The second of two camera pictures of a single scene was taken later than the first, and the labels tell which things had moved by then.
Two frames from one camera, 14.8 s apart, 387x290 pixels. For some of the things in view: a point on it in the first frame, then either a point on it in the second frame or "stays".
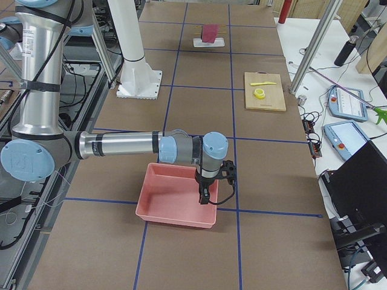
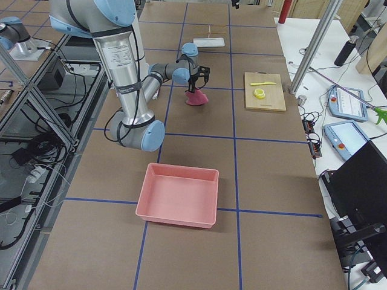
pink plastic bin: (170, 194) stays
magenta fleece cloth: (209, 32) to (196, 98)
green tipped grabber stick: (381, 112) stays
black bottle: (346, 51) stays
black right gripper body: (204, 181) to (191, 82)
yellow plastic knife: (260, 83) stays
